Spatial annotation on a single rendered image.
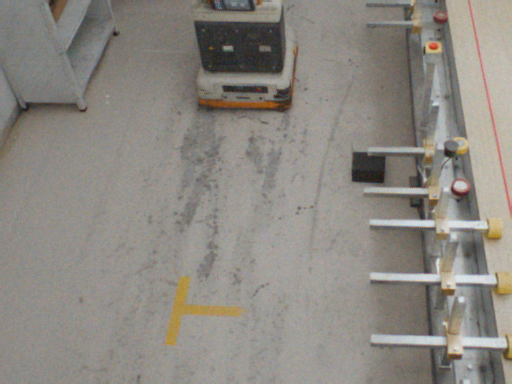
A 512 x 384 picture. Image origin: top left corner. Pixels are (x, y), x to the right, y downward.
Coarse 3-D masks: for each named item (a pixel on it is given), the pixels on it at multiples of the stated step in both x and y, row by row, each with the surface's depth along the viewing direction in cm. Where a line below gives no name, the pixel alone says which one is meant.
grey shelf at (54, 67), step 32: (0, 0) 386; (32, 0) 385; (96, 0) 490; (0, 32) 403; (32, 32) 402; (64, 32) 427; (96, 32) 490; (32, 64) 420; (64, 64) 419; (32, 96) 441; (64, 96) 439
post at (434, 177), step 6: (438, 144) 269; (438, 150) 269; (438, 156) 271; (438, 162) 274; (432, 168) 278; (438, 168) 277; (432, 174) 280; (438, 174) 279; (432, 180) 282; (438, 180) 282
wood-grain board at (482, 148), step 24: (456, 0) 378; (480, 0) 378; (504, 0) 378; (456, 24) 362; (480, 24) 362; (504, 24) 361; (456, 48) 347; (480, 48) 347; (504, 48) 346; (456, 72) 335; (480, 72) 333; (504, 72) 333; (480, 96) 320; (504, 96) 320; (480, 120) 309; (504, 120) 308; (480, 144) 298; (504, 144) 297; (480, 168) 288; (504, 168) 287; (480, 192) 278; (504, 192) 278; (480, 216) 269; (504, 216) 269; (504, 240) 261; (504, 264) 253; (504, 312) 238; (504, 336) 232; (504, 360) 226
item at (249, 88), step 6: (216, 84) 427; (222, 84) 426; (228, 84) 426; (234, 84) 426; (240, 84) 426; (246, 84) 426; (252, 84) 425; (258, 84) 425; (264, 84) 425; (270, 84) 425; (216, 90) 430; (222, 90) 430; (228, 90) 430; (234, 90) 430; (240, 90) 430; (246, 90) 429; (252, 90) 429; (258, 90) 428; (264, 90) 428; (270, 90) 428; (276, 90) 428
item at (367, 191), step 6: (366, 192) 284; (372, 192) 284; (378, 192) 284; (384, 192) 284; (390, 192) 284; (396, 192) 284; (402, 192) 284; (408, 192) 284; (414, 192) 284; (420, 192) 284; (426, 192) 284; (450, 192) 283; (456, 198) 284; (462, 198) 284
